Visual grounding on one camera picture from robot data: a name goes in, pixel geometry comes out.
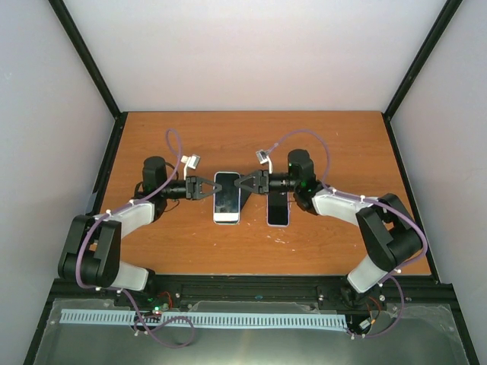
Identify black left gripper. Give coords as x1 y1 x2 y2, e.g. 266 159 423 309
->
161 176 222 201

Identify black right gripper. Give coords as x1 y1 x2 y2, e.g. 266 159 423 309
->
234 170 298 195

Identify light blue phone case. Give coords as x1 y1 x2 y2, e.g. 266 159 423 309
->
212 171 243 227

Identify blue phone black screen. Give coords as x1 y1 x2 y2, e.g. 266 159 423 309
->
267 192 289 226

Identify lavender phone case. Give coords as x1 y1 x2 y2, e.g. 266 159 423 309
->
266 192 292 228

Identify purple phone black screen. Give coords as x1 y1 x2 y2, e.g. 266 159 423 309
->
240 186 253 211

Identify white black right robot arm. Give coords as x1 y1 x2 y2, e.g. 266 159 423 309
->
253 149 428 294

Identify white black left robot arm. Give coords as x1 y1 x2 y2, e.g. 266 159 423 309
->
58 157 246 306

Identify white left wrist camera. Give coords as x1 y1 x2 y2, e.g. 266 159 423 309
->
180 154 201 179

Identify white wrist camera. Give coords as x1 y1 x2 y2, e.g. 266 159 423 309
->
256 150 273 173
180 154 201 179

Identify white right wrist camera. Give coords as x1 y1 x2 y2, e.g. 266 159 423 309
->
256 150 273 173

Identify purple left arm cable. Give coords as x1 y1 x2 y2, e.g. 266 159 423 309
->
75 128 183 290

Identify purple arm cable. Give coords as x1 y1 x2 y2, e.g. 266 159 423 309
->
75 128 183 290
272 130 428 275

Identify black left frame post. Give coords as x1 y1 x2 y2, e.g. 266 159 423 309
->
48 0 123 122

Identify black frame post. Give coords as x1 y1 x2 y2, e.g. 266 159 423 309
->
48 0 123 122
384 0 464 119

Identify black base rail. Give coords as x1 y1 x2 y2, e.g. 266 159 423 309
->
113 274 381 313

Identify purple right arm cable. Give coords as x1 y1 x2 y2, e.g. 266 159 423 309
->
272 130 428 275

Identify light blue cable duct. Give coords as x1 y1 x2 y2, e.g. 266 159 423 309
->
59 309 347 332

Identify black right frame post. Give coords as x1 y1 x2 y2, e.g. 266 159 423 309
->
384 0 464 119

